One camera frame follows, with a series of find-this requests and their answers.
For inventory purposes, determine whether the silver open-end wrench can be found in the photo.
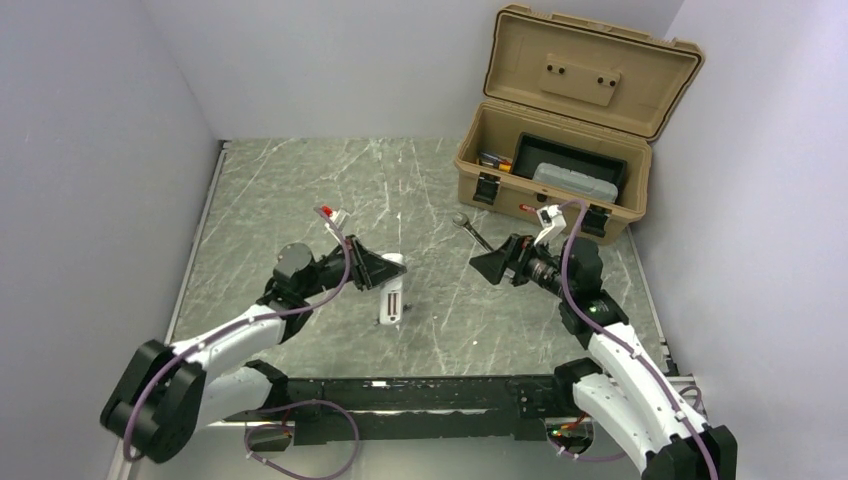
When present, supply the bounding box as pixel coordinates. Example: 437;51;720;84
452;212;494;252

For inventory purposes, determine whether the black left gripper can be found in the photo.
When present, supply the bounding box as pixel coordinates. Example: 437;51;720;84
300;235;407;299

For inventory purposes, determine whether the black toolbox latch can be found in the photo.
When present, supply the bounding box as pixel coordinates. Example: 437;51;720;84
581;204;611;238
472;172;501;205

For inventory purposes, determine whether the black toolbox left latch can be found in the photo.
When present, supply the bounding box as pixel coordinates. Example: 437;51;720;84
472;172;501;205

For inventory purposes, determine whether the tan plastic toolbox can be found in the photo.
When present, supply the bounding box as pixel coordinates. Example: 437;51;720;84
454;4;705;245

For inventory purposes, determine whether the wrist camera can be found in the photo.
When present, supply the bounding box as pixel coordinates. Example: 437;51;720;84
534;204;567;246
315;205;350;234

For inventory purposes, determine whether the black toolbox right latch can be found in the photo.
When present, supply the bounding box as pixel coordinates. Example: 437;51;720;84
581;204;611;238

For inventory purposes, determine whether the black tray in toolbox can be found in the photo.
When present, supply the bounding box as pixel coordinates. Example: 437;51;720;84
511;133;627;194

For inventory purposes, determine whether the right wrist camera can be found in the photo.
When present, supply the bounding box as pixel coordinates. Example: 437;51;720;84
534;204;567;246

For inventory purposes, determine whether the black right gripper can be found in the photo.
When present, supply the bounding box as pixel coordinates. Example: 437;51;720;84
470;232;574;300

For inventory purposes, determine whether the white remote control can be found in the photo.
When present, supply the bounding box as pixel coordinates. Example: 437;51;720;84
377;273;404;326

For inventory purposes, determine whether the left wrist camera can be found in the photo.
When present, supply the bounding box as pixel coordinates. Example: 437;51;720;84
315;205;350;234

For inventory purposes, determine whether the grey plastic case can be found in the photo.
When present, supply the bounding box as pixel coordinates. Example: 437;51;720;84
532;163;619;203

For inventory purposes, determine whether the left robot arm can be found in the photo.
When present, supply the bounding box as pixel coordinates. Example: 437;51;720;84
99;235;407;463

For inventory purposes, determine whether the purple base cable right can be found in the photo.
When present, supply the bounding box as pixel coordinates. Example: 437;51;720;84
547;413;631;464

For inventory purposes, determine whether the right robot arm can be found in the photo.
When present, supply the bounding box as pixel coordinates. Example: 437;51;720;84
469;233;738;479

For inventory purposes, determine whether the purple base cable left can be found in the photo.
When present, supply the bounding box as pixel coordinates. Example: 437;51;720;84
243;398;362;480

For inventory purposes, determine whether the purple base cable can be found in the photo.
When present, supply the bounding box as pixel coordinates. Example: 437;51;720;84
243;398;362;480
547;413;631;464

